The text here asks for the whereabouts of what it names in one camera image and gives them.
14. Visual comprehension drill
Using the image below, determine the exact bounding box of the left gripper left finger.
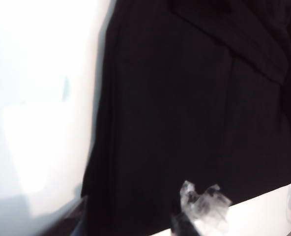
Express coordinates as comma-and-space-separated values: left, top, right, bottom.
46, 195, 89, 236

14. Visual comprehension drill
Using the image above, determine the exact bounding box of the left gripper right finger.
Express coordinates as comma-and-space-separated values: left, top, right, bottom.
171, 180, 233, 236

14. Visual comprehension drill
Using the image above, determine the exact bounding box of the black polo shirt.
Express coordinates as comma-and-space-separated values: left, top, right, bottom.
80, 0, 291, 236

